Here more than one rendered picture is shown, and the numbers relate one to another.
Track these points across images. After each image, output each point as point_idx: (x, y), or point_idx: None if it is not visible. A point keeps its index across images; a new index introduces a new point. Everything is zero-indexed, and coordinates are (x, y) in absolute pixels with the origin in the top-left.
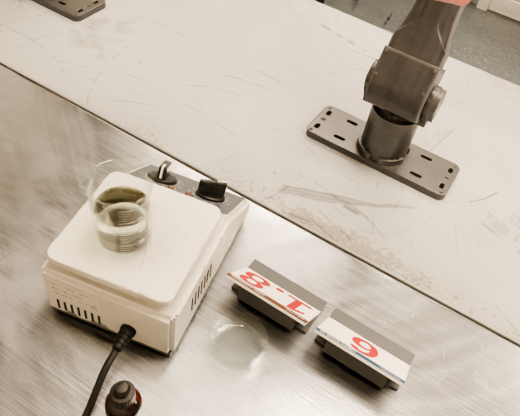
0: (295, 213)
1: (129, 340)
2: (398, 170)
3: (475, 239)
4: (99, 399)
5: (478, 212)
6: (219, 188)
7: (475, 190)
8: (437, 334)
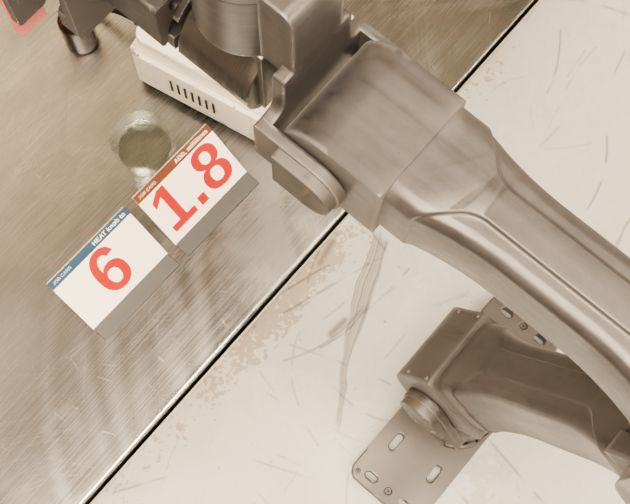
0: (333, 248)
1: None
2: (405, 415)
3: (272, 496)
4: (108, 18)
5: None
6: None
7: None
8: (130, 381)
